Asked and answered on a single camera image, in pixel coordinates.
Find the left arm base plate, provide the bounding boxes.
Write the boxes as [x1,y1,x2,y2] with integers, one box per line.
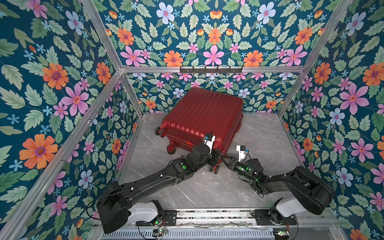
[136,210,178,227]

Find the red hard-shell suitcase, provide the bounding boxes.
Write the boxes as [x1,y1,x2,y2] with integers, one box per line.
[155,88,243,171]

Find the aluminium cage frame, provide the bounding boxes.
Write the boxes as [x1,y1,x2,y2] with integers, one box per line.
[1,1,350,240]

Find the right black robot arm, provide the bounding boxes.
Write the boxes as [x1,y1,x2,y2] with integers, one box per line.
[222,157,335,218]

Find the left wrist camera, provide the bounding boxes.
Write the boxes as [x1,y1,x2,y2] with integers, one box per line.
[203,133,216,152]

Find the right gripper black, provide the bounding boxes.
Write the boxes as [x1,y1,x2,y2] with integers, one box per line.
[221,155,256,184]

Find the white slotted cable duct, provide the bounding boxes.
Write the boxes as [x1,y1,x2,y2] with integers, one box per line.
[102,228,275,240]

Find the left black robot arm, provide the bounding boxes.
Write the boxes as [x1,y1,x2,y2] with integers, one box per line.
[97,144,222,234]

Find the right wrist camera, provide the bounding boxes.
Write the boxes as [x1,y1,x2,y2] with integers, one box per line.
[236,145,249,162]

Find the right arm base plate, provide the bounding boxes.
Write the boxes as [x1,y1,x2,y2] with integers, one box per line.
[252,209,298,226]

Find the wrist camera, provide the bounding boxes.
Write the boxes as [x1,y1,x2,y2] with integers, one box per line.
[203,133,216,152]
[236,145,249,162]

